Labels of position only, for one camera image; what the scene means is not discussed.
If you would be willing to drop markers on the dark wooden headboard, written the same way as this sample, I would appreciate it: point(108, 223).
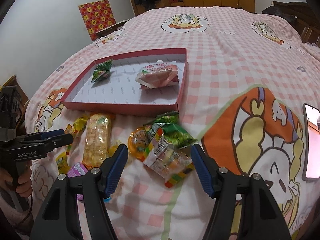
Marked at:
point(300, 16)

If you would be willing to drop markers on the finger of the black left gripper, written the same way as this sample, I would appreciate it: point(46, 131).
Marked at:
point(52, 139)

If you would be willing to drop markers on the orange jelly cup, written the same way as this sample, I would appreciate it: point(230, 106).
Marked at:
point(137, 143)

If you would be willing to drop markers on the person's left hand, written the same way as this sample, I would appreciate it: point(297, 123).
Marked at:
point(24, 188)

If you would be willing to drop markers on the red yellow patterned gift bag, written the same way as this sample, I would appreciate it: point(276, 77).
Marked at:
point(96, 16)

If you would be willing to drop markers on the red shallow cardboard box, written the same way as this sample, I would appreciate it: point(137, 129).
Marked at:
point(120, 93)

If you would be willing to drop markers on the smartphone with pink screen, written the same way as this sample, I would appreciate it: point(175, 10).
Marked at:
point(312, 153)

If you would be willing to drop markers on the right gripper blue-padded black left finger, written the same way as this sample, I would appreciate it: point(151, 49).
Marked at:
point(58, 217)

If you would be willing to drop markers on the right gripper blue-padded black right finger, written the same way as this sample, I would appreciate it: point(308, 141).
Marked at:
point(260, 216)

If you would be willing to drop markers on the purple candy tin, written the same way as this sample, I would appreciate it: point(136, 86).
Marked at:
point(76, 170)

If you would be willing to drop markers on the pink checkered cartoon bedspread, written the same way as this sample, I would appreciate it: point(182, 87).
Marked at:
point(248, 76)

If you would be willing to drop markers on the pink white snack bag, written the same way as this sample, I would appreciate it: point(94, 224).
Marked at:
point(158, 75)

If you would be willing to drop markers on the clear candy bag colourful edge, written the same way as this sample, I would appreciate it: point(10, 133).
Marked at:
point(169, 162)

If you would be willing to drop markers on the yellow candy wrapper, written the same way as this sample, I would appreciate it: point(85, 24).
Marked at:
point(75, 130)

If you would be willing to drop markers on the rice cracker pack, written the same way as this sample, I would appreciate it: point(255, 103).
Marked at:
point(97, 140)

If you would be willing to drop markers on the green snack packet pair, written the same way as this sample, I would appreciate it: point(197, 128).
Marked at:
point(172, 131)

